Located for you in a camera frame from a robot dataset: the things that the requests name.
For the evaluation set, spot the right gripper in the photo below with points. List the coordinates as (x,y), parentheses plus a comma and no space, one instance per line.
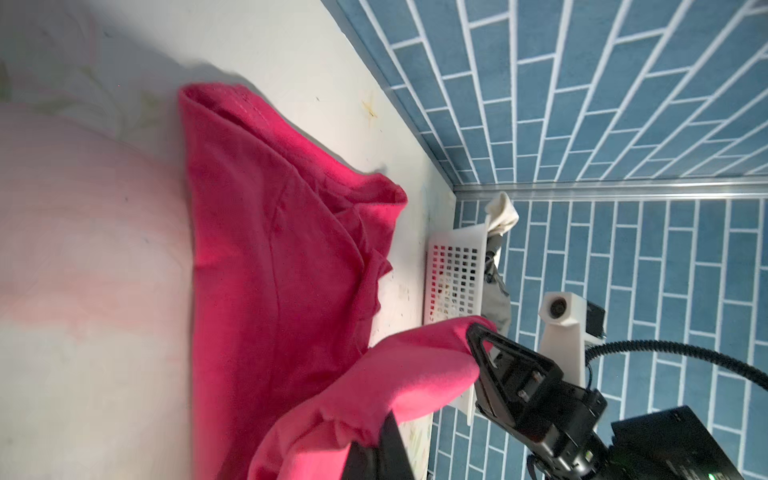
(520,391)

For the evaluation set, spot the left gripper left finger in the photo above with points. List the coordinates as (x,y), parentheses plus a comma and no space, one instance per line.
(362,463)

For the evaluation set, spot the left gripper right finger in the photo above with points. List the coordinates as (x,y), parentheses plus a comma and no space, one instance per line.
(392,458)

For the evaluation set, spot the white plastic laundry basket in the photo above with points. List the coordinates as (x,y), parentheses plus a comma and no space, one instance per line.
(454,278)

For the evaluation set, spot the pink t shirt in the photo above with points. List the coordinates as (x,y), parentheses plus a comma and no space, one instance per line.
(289,249)

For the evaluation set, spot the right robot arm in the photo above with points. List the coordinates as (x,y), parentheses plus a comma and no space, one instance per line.
(670,444)

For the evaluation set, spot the grey t shirt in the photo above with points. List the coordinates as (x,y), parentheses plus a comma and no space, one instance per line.
(495,303)

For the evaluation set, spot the white t shirt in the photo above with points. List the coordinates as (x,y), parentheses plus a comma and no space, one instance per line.
(500,215)

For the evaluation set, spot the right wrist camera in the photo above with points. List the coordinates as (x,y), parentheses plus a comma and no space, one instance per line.
(571,325)

